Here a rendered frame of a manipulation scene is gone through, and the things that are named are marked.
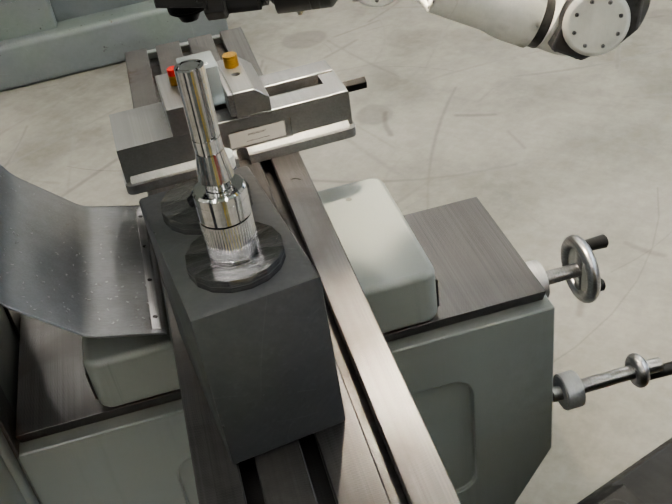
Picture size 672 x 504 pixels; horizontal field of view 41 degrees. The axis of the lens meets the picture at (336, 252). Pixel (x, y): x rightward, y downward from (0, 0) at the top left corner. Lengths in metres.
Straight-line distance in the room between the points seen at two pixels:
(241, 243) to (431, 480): 0.28
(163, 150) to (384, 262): 0.35
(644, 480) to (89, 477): 0.76
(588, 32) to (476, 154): 1.99
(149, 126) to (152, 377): 0.37
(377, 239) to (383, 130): 1.95
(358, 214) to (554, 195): 1.53
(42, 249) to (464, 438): 0.71
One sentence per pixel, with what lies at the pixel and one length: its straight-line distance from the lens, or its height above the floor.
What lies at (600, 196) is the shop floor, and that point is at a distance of 2.85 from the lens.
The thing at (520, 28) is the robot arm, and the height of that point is 1.15.
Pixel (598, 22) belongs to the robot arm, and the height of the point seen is 1.15.
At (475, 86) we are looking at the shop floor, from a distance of 3.49.
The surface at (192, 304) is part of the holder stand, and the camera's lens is 0.78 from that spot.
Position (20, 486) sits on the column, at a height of 0.66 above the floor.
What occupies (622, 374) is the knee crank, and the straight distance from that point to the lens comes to 1.53.
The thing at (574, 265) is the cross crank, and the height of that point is 0.64.
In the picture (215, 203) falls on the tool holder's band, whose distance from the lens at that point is 0.76.
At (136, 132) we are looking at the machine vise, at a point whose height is 1.00.
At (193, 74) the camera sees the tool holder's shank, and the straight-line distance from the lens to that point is 0.71.
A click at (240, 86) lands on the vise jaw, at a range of 1.31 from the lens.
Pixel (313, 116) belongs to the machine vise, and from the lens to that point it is 1.34.
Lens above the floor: 1.60
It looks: 37 degrees down
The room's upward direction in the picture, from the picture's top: 9 degrees counter-clockwise
